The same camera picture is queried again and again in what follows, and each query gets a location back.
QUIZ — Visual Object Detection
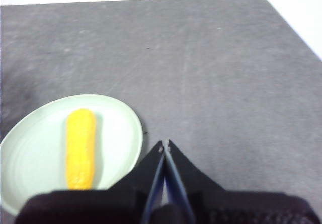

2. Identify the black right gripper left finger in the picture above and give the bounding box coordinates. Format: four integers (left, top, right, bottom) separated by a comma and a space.
15, 140, 166, 224

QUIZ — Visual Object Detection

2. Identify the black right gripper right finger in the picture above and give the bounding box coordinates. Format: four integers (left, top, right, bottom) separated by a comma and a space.
165, 139, 321, 224

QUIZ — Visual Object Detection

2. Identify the yellow corn cob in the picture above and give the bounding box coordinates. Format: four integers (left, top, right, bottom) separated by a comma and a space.
65, 109, 97, 191

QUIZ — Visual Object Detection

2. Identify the pale green round plate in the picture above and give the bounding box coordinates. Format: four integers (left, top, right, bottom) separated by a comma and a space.
0, 94, 145, 216

